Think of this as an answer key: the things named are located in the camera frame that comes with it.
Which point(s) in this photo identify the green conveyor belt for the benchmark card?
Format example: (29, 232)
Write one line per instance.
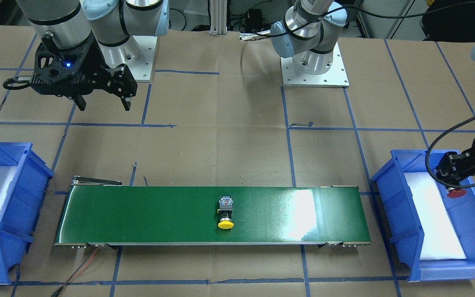
(187, 215)

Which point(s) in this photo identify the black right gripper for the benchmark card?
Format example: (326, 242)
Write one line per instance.
(95, 62)

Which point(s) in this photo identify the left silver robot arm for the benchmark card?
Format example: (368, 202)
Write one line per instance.
(307, 35)

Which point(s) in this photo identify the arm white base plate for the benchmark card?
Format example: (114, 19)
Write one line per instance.
(309, 69)
(138, 53)

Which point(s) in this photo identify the yellow push button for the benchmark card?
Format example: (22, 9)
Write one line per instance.
(225, 212)

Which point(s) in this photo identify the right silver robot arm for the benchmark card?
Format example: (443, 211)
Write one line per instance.
(112, 22)

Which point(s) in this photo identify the red push button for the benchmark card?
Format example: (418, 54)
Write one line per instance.
(454, 193)

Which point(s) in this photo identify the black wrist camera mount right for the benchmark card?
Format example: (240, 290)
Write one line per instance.
(63, 72)

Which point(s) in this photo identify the aluminium frame post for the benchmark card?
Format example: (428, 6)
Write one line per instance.
(218, 14)

